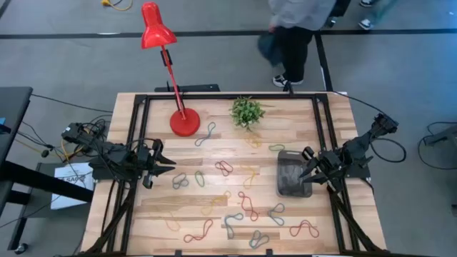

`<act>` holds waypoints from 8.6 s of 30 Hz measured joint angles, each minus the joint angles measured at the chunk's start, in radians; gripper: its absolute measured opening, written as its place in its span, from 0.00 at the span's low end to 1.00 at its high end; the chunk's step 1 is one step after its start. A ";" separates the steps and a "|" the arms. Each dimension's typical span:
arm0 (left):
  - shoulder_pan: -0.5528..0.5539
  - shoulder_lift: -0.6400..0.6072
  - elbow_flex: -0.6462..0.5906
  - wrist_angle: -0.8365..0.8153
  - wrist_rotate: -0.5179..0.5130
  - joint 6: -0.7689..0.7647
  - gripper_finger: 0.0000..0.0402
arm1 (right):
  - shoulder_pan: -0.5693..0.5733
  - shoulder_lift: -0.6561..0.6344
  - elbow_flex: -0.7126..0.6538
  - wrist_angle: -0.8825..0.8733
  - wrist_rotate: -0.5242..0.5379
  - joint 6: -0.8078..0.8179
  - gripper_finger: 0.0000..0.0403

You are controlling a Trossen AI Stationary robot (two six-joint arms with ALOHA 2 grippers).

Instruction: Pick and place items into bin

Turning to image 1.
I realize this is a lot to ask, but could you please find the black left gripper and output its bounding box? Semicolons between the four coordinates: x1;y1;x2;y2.
135;144;177;189

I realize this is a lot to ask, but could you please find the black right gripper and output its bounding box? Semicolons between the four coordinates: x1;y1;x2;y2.
298;149;349;193

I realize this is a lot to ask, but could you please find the grey translucent plastic bin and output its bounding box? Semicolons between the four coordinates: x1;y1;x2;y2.
276;149;313;198

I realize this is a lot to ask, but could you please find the red rubber band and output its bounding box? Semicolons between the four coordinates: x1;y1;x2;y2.
214;160;234;178
238;191;260;223
183;218;214;244
289;219;321;239

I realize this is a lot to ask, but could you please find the yellow rubber band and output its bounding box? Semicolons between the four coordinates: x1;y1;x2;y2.
164;212;182;233
242;166;258;190
244;133;263;149
201;190;233;217

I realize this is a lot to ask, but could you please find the red desk lamp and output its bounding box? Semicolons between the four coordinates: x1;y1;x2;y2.
140;1;201;138

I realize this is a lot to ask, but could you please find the small green potted plant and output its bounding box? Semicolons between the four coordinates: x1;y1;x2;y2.
228;95;267;132

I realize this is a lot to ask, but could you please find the white paper sheet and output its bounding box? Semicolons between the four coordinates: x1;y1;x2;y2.
49;162;96;211

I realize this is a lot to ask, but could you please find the dark bag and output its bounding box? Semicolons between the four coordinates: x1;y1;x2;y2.
257;31;283;67

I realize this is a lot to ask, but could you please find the dark metal desk base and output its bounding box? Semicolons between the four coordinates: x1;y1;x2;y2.
424;124;457;147

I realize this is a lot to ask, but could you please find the black side desk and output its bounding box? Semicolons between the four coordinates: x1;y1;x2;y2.
0;86;95;255

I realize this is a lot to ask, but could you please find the black wheeled cart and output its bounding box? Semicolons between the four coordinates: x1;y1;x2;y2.
328;0;353;29

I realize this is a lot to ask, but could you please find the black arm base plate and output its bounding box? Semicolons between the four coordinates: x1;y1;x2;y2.
88;156;144;181
342;153;372;180

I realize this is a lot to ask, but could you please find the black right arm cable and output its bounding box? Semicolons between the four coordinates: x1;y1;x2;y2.
331;91;408;164

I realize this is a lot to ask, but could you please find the black floor cable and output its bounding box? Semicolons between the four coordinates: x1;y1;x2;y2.
30;93;114;114
417;121;457;171

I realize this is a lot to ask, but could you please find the yellow extension cable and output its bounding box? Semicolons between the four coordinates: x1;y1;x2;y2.
101;0;134;11

